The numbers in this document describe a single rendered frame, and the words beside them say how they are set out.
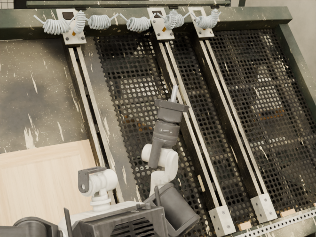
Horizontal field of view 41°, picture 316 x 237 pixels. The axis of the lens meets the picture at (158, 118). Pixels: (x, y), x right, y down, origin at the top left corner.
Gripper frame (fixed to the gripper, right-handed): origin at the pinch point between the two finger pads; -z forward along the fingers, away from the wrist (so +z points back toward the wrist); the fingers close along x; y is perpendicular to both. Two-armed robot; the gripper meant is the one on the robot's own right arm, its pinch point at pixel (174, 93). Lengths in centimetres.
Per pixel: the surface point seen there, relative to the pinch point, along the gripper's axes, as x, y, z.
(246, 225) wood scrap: -46, 47, 55
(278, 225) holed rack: -62, 50, 53
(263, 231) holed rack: -54, 45, 55
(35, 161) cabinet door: 50, 18, 40
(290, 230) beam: -69, 52, 54
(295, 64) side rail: -68, 113, -29
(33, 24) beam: 68, 39, -16
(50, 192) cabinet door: 40, 15, 50
